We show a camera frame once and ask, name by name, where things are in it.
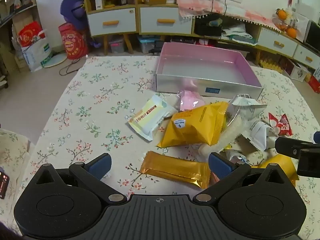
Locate large yellow snack bag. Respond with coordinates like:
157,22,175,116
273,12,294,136
156,101,230,148

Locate orange biscuit packet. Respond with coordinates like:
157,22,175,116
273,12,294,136
210,171,221,185

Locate wooden bookshelf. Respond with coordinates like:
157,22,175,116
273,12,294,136
0,0,42,65

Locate pink cardboard box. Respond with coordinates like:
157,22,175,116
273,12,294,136
155,42,263,101

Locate white green shopping bag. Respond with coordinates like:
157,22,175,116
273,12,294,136
21,30,53,72

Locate white printed carton box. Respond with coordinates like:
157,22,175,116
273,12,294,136
290,60,310,82

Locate long low wooden cabinet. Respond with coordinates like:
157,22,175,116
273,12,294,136
137,4,320,70

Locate red plastic bag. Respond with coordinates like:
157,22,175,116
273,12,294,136
18,21,48,47

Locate pink patterned cloth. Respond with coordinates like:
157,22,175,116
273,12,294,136
174,0,283,32

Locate pink snack packet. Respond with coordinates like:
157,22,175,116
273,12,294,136
176,89,206,112

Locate black monitor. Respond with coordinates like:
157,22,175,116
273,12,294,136
304,20,320,53

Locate tall wooden shelf cabinet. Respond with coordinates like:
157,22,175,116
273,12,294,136
82,0,139,55

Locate round white stand base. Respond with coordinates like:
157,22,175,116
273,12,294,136
42,52,68,68

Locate white silver snack packet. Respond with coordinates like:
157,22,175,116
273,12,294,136
229,94,268,123

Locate red gift bag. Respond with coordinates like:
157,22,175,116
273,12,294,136
58,22,88,60

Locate black floor cable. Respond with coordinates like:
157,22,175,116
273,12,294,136
59,57,87,76

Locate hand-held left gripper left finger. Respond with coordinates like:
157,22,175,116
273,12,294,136
32,153,127,205

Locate blue lid storage box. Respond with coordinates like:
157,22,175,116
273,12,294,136
137,36,163,54

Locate floral covered seat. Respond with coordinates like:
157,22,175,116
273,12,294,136
0,129,35,227

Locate black device red buttons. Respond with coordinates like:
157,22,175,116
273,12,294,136
0,166,10,200

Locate pile of papers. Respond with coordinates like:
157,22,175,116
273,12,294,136
222,22,259,46

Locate white printed snack packet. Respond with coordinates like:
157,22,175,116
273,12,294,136
240,120,277,152

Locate gold snack bar packet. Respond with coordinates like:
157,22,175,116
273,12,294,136
139,151,212,189

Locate clear storage box pink contents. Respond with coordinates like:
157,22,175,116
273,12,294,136
108,36,125,54

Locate floral tablecloth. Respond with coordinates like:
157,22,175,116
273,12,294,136
15,55,320,240

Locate clear rice cracker packet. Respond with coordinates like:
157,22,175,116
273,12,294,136
199,105,253,162

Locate red snack packet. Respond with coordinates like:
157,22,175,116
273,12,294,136
268,112,293,137

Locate yellow egg carton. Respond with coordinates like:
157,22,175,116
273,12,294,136
260,56,284,73

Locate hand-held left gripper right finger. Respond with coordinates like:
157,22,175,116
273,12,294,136
194,152,288,203

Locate small white blue packet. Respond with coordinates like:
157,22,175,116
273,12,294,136
224,149,250,167

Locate small yellow snack packet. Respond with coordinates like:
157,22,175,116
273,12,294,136
251,154,300,188

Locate cream snack packet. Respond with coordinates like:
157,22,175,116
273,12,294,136
127,95,178,142

